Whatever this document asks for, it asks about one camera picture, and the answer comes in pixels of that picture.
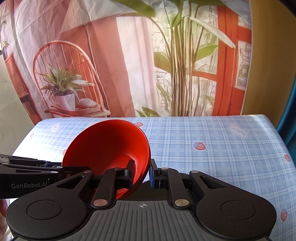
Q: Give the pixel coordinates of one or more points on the blue curtain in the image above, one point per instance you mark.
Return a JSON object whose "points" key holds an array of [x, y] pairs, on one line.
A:
{"points": [[286, 126]]}

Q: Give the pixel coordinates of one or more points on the blue plaid tablecloth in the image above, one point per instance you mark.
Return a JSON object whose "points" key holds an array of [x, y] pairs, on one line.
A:
{"points": [[243, 150]]}

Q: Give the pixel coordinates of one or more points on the person's left hand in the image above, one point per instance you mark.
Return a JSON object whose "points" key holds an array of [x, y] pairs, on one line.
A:
{"points": [[3, 223]]}

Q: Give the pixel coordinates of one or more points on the large red bowl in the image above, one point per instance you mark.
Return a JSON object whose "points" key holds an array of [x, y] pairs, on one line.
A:
{"points": [[110, 144]]}

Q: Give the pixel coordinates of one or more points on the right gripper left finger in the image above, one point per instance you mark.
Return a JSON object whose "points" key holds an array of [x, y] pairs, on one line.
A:
{"points": [[111, 181]]}

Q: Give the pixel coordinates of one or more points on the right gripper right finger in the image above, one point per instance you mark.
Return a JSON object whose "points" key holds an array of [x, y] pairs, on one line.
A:
{"points": [[171, 180]]}

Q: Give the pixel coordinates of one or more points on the printed backdrop cloth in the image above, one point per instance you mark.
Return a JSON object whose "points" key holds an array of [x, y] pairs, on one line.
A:
{"points": [[127, 58]]}

